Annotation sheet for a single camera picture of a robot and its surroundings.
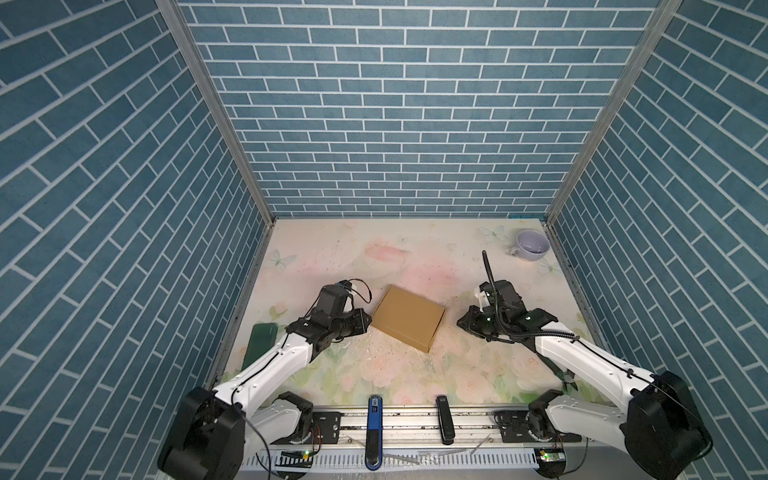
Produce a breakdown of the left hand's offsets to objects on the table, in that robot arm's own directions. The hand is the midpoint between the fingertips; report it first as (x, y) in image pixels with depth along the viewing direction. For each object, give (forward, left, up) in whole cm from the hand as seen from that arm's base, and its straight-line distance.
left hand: (372, 319), depth 84 cm
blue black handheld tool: (-29, -1, -5) cm, 30 cm away
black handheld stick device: (-27, -19, -4) cm, 33 cm away
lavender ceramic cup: (+31, -57, -4) cm, 65 cm away
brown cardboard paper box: (+2, -11, -4) cm, 12 cm away
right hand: (-1, -23, +1) cm, 23 cm away
